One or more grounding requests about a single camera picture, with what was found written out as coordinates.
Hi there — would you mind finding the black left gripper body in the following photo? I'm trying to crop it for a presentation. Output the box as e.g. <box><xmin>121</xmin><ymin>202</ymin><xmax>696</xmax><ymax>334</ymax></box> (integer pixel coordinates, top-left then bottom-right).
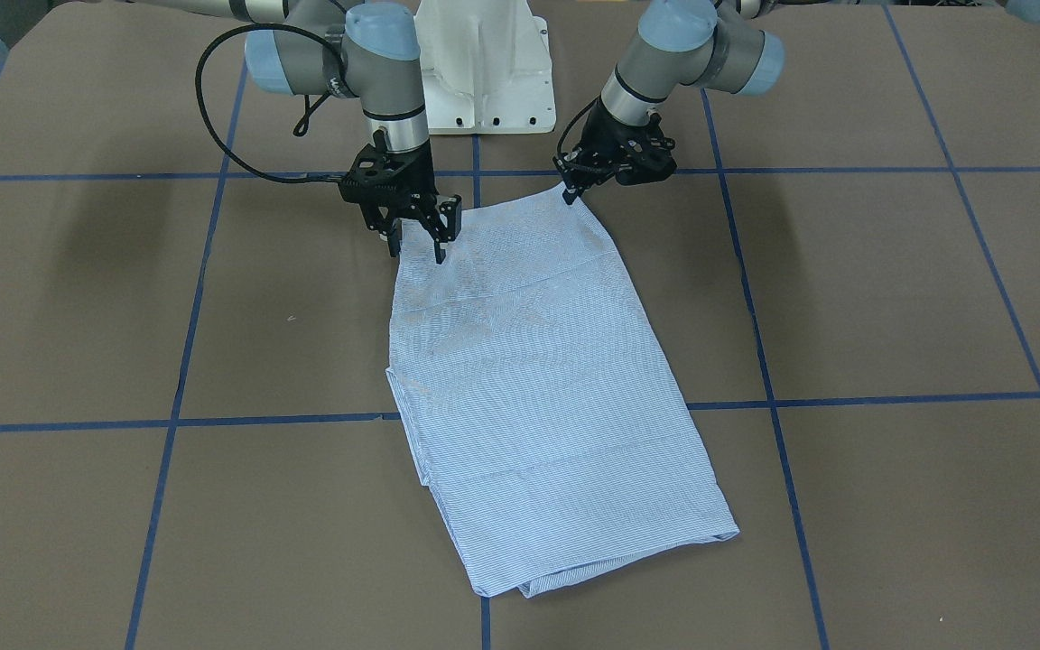
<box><xmin>554</xmin><ymin>97</ymin><xmax>619</xmax><ymax>190</ymax></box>

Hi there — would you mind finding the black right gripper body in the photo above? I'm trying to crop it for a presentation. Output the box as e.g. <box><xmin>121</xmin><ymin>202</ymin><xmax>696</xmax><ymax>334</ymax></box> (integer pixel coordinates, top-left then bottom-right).
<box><xmin>367</xmin><ymin>144</ymin><xmax>462</xmax><ymax>240</ymax></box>

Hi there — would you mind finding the light blue striped shirt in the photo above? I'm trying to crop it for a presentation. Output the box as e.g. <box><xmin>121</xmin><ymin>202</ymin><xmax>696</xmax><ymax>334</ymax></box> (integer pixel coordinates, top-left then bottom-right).
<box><xmin>386</xmin><ymin>186</ymin><xmax>739</xmax><ymax>598</ymax></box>

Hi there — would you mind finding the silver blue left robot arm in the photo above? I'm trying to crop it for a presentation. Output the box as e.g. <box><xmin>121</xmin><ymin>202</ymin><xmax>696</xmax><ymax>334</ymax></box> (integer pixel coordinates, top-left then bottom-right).
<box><xmin>553</xmin><ymin>1</ymin><xmax>1040</xmax><ymax>203</ymax></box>

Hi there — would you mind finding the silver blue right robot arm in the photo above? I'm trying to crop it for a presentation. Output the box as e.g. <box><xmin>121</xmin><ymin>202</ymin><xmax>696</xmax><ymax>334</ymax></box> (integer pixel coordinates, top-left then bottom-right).
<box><xmin>171</xmin><ymin>1</ymin><xmax>462</xmax><ymax>263</ymax></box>

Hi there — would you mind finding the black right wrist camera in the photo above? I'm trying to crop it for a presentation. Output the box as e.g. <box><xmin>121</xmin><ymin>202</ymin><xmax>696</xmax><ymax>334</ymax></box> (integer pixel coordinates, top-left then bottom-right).
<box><xmin>339</xmin><ymin>145</ymin><xmax>423</xmax><ymax>209</ymax></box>

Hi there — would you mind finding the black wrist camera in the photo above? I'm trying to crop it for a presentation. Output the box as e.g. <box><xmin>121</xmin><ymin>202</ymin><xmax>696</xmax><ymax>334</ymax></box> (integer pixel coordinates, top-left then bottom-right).
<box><xmin>339</xmin><ymin>145</ymin><xmax>423</xmax><ymax>209</ymax></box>
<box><xmin>612</xmin><ymin>111</ymin><xmax>677</xmax><ymax>186</ymax></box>

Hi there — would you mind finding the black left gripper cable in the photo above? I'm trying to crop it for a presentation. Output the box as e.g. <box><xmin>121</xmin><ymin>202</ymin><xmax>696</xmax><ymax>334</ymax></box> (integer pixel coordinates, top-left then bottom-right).
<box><xmin>556</xmin><ymin>97</ymin><xmax>600</xmax><ymax>172</ymax></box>

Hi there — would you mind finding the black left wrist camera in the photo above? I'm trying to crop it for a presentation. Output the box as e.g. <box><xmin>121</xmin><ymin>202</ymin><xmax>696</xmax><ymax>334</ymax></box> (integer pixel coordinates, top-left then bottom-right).
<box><xmin>612</xmin><ymin>111</ymin><xmax>677</xmax><ymax>186</ymax></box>

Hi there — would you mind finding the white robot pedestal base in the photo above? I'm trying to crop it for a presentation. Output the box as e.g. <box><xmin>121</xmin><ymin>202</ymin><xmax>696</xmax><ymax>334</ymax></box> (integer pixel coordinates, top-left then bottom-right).
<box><xmin>415</xmin><ymin>1</ymin><xmax>557</xmax><ymax>136</ymax></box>

